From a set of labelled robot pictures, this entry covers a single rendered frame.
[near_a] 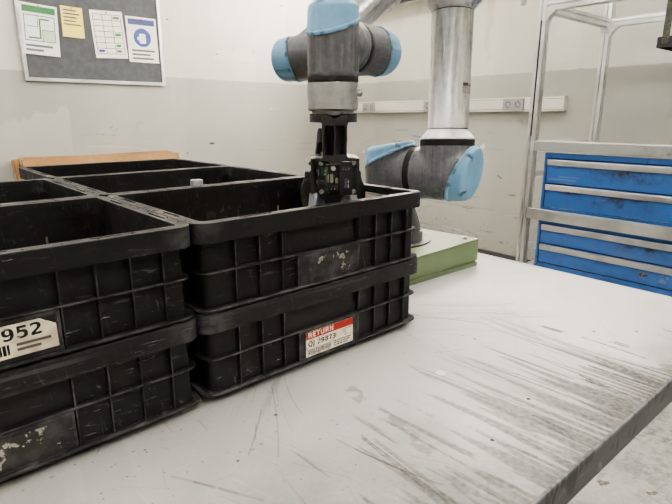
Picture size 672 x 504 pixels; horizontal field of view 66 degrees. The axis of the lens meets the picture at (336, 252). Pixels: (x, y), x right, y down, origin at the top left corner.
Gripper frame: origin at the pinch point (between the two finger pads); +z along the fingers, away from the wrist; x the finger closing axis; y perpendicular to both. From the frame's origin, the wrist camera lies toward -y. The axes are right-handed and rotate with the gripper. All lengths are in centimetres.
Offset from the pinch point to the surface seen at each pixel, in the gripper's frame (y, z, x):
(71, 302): 33.2, -2.3, -27.1
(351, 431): 30.7, 14.8, 0.6
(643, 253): -121, 38, 137
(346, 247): 10.5, -1.5, 1.4
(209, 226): 24.3, -7.8, -15.1
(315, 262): 14.1, -0.4, -3.1
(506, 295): -13.3, 15.2, 35.2
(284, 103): -385, -28, -24
